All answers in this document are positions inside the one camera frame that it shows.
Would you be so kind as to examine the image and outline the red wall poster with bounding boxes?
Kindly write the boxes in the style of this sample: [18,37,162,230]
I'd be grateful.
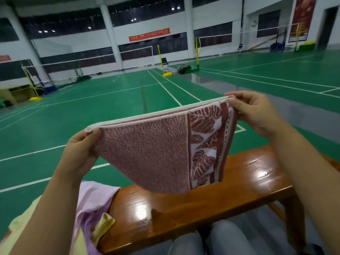
[289,0,318,44]

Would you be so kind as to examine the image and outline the yellow white striped cloth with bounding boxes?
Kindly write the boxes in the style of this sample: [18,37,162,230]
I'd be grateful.
[90,212,117,245]

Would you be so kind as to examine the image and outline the person's grey trousers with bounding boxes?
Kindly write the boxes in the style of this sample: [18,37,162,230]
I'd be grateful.
[169,219,262,255]

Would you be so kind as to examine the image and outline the person's right forearm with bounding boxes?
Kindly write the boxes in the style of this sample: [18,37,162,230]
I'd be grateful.
[267,120,340,255]

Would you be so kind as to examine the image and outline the person's left hand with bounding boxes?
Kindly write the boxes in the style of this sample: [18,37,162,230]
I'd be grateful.
[55,127,103,182]

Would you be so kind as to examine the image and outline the red patterned towel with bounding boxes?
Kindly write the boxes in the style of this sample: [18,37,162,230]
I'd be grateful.
[85,95,239,195]

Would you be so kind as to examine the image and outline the light pink towel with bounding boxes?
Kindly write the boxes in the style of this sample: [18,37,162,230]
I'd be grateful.
[71,181,121,255]

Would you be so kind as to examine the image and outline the pale yellow towel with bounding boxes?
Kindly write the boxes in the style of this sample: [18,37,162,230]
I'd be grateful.
[0,196,102,255]

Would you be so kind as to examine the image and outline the black sports bag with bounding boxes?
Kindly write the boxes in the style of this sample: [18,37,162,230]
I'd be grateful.
[176,63,192,75]

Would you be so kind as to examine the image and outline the person's left forearm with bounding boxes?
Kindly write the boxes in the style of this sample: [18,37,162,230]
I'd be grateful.
[10,172,81,255]

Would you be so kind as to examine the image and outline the person's right hand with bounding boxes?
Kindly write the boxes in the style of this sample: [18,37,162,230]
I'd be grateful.
[225,91,283,138]

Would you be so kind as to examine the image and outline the red wall banner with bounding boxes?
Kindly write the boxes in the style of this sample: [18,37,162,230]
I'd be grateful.
[128,27,172,43]

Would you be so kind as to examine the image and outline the brown wooden bench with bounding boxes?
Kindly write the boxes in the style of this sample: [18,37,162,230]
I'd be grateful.
[98,145,340,255]

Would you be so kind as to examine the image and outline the badminton net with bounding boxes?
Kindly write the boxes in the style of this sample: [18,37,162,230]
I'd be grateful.
[38,46,160,78]

